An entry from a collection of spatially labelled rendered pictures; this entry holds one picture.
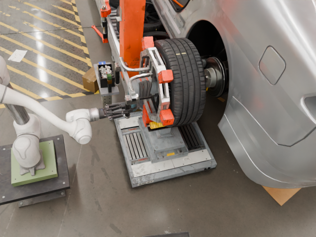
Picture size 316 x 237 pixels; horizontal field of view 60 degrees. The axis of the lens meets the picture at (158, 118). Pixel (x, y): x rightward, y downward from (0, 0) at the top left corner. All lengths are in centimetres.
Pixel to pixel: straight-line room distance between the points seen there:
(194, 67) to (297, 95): 73
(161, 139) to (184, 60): 94
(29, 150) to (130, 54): 110
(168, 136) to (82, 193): 91
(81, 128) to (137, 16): 97
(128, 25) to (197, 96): 79
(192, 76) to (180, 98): 17
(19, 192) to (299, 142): 189
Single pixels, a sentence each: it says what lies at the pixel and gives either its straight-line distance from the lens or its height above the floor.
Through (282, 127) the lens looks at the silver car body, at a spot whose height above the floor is 128.
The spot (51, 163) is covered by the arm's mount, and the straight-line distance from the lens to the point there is 230.
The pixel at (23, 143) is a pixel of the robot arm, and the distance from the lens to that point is 212.
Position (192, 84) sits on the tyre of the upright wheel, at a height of 107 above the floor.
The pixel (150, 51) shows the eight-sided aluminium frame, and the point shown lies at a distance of 195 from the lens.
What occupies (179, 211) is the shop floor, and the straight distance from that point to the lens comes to 249.
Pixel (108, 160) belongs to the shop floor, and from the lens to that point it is 266.
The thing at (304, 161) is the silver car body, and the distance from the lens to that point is 157.
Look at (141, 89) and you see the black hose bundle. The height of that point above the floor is 102.
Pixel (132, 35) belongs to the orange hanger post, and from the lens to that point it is 228.
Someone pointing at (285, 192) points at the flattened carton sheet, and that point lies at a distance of 293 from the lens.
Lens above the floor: 230
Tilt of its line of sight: 51 degrees down
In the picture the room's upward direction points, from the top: 10 degrees clockwise
